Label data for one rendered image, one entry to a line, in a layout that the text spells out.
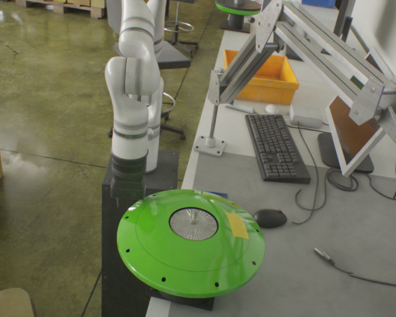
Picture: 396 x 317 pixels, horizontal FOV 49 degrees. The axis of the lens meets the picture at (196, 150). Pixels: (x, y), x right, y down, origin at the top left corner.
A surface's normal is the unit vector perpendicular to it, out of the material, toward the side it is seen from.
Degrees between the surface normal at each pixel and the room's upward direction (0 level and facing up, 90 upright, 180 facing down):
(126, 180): 99
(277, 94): 94
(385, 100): 90
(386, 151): 0
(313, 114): 0
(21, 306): 0
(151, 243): 17
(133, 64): 27
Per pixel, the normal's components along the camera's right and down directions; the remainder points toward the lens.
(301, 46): 0.16, -0.76
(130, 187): 0.00, 0.47
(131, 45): -0.18, 0.66
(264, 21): -0.93, 0.09
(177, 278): 0.02, -0.58
